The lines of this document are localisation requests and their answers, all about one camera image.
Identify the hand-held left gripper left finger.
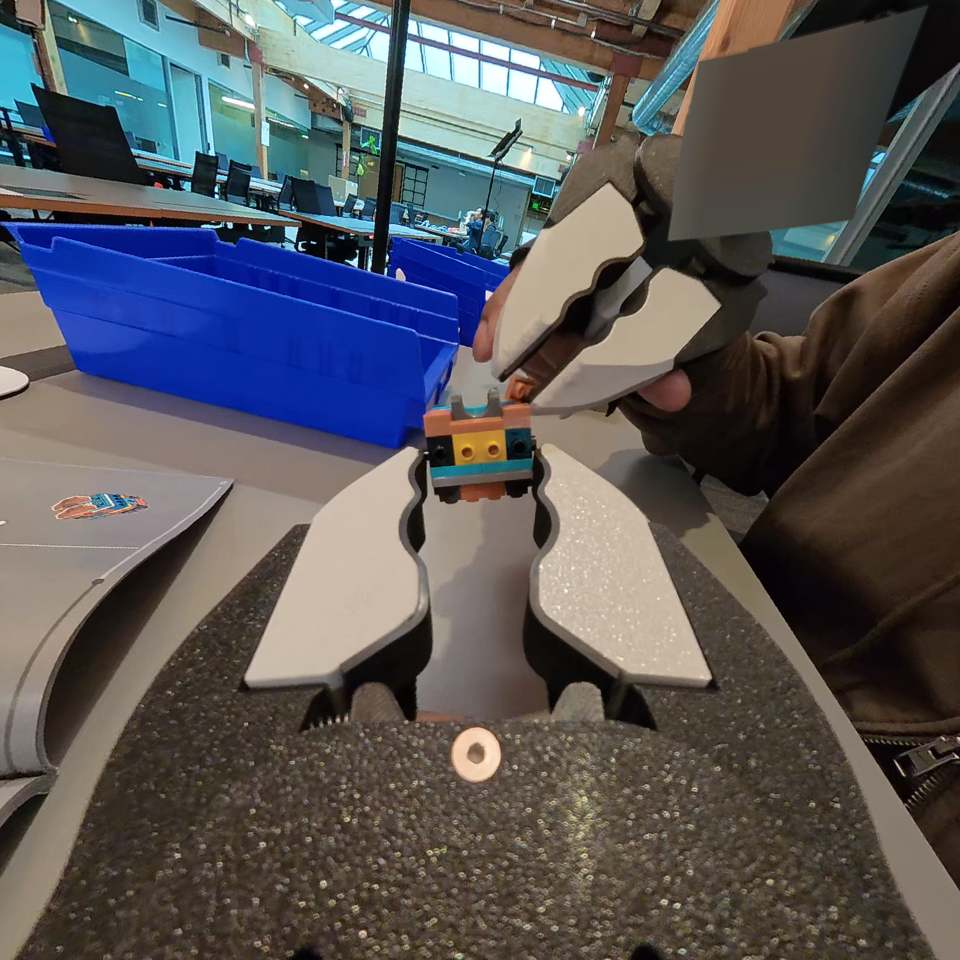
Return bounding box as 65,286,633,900
243,447,435,690

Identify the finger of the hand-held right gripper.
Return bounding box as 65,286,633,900
528,266,726,416
491,182,648,381

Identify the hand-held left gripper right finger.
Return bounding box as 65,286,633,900
528,442,714,688

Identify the multicoloured toy brick model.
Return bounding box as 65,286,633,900
422,388,543,504

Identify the person's right forearm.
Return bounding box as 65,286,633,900
618,232,960,500

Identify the wood-edged long desk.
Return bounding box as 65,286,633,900
0,163,301,230

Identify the person's right hand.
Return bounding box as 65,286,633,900
472,262,693,415

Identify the black light stand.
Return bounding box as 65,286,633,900
486,118,525,220

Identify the blue plastic bin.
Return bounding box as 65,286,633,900
387,237,513,350
15,222,461,450

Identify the black stand pole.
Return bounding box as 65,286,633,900
372,0,414,273

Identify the grey instruction booklet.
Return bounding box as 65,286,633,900
0,457,235,826

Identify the person's brown jacket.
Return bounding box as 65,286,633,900
738,232,960,871

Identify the black high-back chair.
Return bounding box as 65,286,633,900
31,84,151,187

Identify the silver air duct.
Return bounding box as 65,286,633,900
633,15,721,136

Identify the wooden post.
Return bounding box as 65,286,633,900
669,0,817,140

